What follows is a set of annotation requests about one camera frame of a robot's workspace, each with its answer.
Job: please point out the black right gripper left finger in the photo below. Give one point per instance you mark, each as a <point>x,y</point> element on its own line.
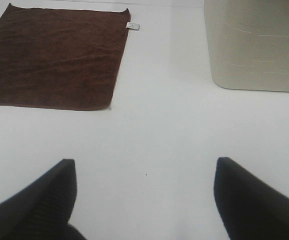
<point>42,210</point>

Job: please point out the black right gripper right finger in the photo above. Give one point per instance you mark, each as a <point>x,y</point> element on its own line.
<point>249,208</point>

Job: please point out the beige plastic basket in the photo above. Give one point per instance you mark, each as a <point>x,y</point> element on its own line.
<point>248,44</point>

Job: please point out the brown towel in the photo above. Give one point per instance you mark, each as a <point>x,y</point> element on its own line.
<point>63,59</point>

